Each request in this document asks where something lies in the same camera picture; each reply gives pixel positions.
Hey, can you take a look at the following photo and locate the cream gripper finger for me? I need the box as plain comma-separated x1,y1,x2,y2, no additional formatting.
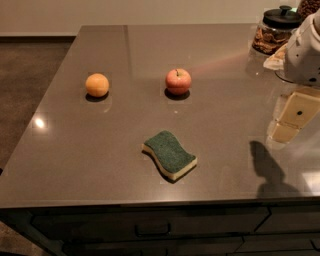
268,86,320,144

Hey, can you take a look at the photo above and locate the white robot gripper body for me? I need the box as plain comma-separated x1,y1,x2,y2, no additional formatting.
263,10,320,86

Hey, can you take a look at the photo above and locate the green and yellow sponge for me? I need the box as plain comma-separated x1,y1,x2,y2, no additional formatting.
142,131,197,182

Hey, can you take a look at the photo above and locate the glass jar with black lid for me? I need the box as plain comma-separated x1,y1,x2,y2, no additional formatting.
252,5,302,55

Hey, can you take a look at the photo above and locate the right dark drawer front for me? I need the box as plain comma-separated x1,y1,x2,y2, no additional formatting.
256,206,320,233

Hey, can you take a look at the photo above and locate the red apple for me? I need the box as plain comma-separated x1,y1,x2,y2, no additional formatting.
165,68,192,95

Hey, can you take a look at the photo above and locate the lower dark drawer front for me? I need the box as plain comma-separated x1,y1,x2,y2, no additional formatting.
63,237,243,256

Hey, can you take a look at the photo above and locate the orange fruit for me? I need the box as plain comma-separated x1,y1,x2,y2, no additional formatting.
85,73,109,98

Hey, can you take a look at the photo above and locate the dark cabinet drawer front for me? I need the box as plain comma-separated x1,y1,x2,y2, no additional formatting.
32,207,269,242

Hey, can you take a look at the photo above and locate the black drawer handle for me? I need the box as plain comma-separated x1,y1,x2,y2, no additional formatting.
134,223,171,237

